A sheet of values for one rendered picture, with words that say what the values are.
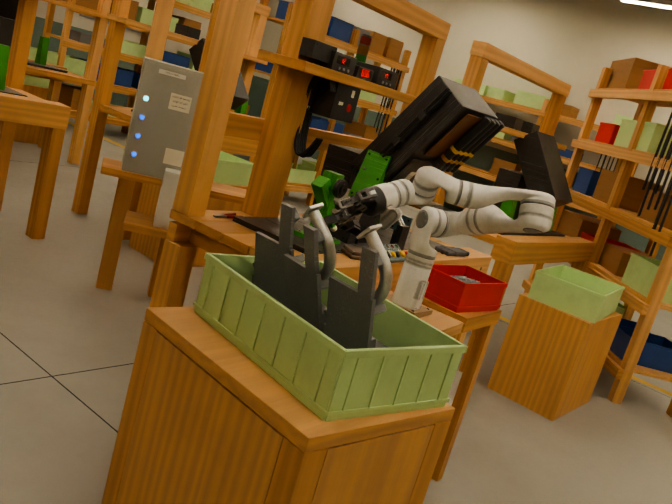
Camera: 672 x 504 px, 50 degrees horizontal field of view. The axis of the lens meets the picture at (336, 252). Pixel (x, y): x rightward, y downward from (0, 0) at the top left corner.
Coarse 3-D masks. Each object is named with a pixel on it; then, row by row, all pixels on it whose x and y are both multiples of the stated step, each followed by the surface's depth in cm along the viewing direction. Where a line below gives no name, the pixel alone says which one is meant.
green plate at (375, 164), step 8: (368, 152) 298; (376, 152) 296; (368, 160) 297; (376, 160) 295; (384, 160) 293; (360, 168) 298; (368, 168) 296; (376, 168) 294; (384, 168) 292; (360, 176) 297; (368, 176) 295; (376, 176) 293; (384, 176) 296; (360, 184) 296; (368, 184) 294; (376, 184) 292; (352, 192) 297
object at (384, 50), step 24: (264, 0) 784; (288, 24) 763; (336, 24) 825; (384, 48) 926; (264, 72) 786; (408, 72) 954; (360, 96) 906; (312, 120) 857; (360, 120) 993; (384, 120) 969; (312, 168) 921; (288, 192) 927; (312, 192) 888
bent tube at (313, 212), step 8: (312, 208) 174; (320, 208) 177; (304, 216) 177; (312, 216) 175; (320, 216) 175; (320, 224) 174; (328, 232) 174; (328, 240) 174; (328, 248) 174; (328, 256) 174; (328, 264) 176; (320, 272) 179; (328, 272) 177
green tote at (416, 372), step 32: (224, 256) 198; (224, 288) 188; (256, 288) 176; (224, 320) 187; (256, 320) 176; (288, 320) 167; (384, 320) 199; (416, 320) 190; (256, 352) 175; (288, 352) 166; (320, 352) 158; (352, 352) 152; (384, 352) 159; (416, 352) 166; (448, 352) 174; (288, 384) 165; (320, 384) 157; (352, 384) 157; (384, 384) 164; (416, 384) 171; (448, 384) 180; (320, 416) 156; (352, 416) 161
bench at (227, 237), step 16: (176, 224) 270; (192, 224) 264; (208, 224) 263; (224, 224) 270; (176, 240) 272; (192, 240) 276; (208, 240) 271; (224, 240) 255; (240, 240) 253; (432, 240) 365; (176, 256) 270; (192, 256) 276; (160, 272) 275; (176, 272) 272; (160, 288) 275; (176, 288) 275; (160, 304) 275; (176, 304) 278
